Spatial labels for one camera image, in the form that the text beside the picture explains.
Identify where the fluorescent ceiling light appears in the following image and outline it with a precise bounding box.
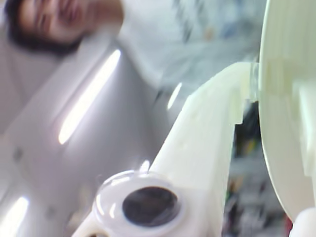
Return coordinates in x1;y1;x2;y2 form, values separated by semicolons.
166;82;183;111
0;196;30;237
57;48;122;146

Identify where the googly eye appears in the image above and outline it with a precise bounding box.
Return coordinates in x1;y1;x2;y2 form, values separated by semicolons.
95;170;185;237

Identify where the cream white plate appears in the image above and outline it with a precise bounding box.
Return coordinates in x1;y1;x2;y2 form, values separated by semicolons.
258;0;316;224

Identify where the person in white shirt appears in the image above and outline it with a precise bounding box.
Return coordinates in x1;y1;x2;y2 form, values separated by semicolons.
6;0;267;99

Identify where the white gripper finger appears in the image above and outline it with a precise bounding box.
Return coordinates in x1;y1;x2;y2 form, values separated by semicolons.
71;61;259;237
288;78;316;237

